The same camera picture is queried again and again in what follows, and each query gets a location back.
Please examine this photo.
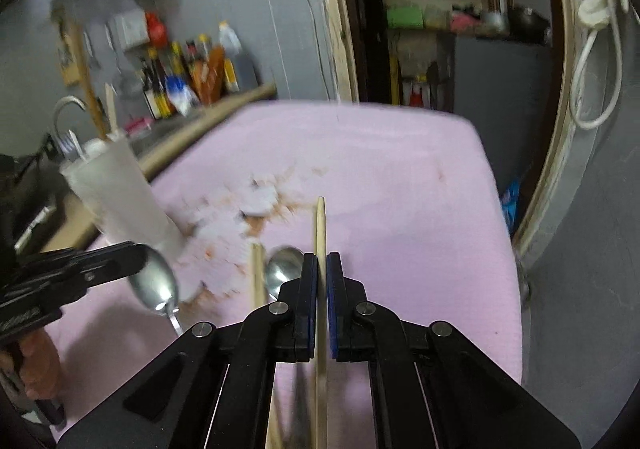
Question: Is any metal fork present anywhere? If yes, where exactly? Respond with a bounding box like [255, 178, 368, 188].
[66, 129, 86, 162]
[53, 130, 76, 158]

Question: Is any white and blue bag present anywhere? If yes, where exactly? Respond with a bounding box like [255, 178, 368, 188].
[167, 76, 199, 115]

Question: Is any blue plastic packet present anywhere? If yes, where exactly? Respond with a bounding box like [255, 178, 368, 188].
[502, 181, 521, 225]

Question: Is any wooden chopstick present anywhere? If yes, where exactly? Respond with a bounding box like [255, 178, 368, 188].
[104, 81, 121, 138]
[82, 69, 109, 140]
[313, 196, 328, 449]
[249, 241, 269, 311]

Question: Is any plastic oil jug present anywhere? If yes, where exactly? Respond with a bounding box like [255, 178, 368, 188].
[217, 21, 244, 96]

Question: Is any pink flower print tablecloth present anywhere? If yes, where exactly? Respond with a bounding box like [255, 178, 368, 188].
[55, 101, 526, 449]

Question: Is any wooden door frame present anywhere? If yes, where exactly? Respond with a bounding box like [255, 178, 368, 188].
[310, 0, 583, 260]

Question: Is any orange spice bag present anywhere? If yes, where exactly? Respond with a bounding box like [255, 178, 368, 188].
[192, 46, 226, 105]

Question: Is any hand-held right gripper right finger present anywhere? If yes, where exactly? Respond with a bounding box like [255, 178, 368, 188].
[326, 253, 583, 449]

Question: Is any metal pot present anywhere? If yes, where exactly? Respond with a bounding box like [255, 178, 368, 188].
[480, 11, 509, 35]

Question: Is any metal mesh strainer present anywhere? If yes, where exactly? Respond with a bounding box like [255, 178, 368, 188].
[105, 24, 146, 95]

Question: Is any white wall box holder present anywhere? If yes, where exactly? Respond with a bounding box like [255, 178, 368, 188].
[110, 11, 151, 50]

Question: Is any wooden knife board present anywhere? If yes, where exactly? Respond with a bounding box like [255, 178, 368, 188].
[57, 14, 86, 85]

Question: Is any red plastic bag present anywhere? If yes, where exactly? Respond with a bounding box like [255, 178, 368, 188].
[145, 11, 169, 48]

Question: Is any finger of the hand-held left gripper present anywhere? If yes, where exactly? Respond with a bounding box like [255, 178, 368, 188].
[15, 241, 149, 291]
[0, 271, 101, 325]

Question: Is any curved steel faucet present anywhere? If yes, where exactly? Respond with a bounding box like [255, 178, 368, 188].
[52, 96, 89, 140]

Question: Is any white hose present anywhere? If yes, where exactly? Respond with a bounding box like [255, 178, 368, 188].
[567, 0, 624, 130]

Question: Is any person's left hand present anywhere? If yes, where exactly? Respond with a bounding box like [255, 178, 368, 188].
[20, 329, 65, 401]

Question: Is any white plastic utensil holder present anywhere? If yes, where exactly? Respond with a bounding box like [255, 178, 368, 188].
[59, 131, 190, 266]

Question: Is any green box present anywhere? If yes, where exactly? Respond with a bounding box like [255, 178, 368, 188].
[387, 4, 424, 30]

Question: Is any white power cable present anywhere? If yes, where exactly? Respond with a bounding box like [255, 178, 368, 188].
[294, 0, 334, 100]

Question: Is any row of sauce bottles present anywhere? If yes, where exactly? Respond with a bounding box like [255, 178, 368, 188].
[140, 34, 216, 120]

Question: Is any pink cloth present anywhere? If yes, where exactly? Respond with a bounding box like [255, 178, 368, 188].
[450, 11, 481, 32]

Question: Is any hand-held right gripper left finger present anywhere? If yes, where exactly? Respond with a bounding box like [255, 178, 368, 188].
[57, 253, 319, 449]

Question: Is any metal spoon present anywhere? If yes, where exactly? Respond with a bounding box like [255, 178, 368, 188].
[265, 246, 306, 303]
[129, 247, 185, 336]

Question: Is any black pot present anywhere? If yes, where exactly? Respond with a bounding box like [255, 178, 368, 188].
[507, 6, 551, 45]

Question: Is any grey cabinet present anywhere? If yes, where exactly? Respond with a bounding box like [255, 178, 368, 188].
[390, 31, 554, 190]

